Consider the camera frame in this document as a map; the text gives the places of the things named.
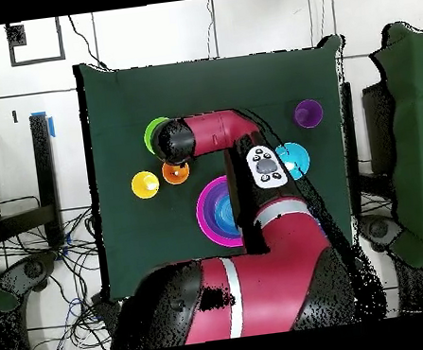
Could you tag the purple bowl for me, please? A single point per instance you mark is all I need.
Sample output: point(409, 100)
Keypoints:
point(210, 209)

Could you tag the orange cup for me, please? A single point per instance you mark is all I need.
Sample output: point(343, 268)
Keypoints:
point(175, 173)

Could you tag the large pink bowl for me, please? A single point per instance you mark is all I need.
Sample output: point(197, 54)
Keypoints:
point(200, 214)

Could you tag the blue ringed flat-bottom bowl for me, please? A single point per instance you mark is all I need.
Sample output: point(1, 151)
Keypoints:
point(225, 215)

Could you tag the green bowl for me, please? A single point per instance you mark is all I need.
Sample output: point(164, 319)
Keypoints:
point(149, 135)

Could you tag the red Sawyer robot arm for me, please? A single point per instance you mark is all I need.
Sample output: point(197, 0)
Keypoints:
point(221, 130)

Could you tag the yellow cup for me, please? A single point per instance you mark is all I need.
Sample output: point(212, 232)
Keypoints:
point(140, 180)

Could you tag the cyan bowl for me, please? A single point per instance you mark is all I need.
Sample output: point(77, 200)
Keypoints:
point(297, 157)

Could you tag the purple cup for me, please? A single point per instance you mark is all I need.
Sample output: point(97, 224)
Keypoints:
point(309, 113)

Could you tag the black stand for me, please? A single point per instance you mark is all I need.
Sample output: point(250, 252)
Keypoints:
point(44, 165)
point(350, 127)

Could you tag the blue tape piece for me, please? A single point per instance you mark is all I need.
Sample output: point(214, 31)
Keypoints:
point(51, 126)

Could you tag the black box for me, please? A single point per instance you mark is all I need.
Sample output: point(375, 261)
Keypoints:
point(105, 306)

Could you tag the grey chair base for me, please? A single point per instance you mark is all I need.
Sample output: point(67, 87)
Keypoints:
point(380, 228)
point(32, 269)

